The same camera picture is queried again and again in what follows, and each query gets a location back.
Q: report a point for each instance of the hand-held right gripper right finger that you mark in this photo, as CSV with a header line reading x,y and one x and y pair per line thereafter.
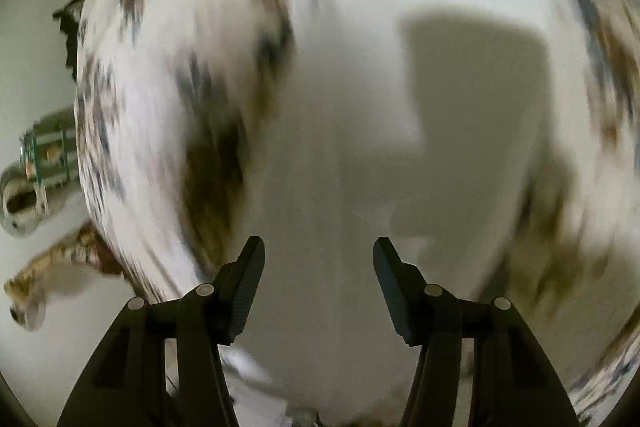
x,y
395,292

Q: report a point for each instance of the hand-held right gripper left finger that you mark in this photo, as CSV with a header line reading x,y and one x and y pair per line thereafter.
x,y
245,292

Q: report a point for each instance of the dark object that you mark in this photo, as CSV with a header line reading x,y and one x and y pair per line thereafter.
x,y
70,22

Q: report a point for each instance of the white floral garment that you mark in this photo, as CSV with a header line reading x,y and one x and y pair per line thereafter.
x,y
350,107

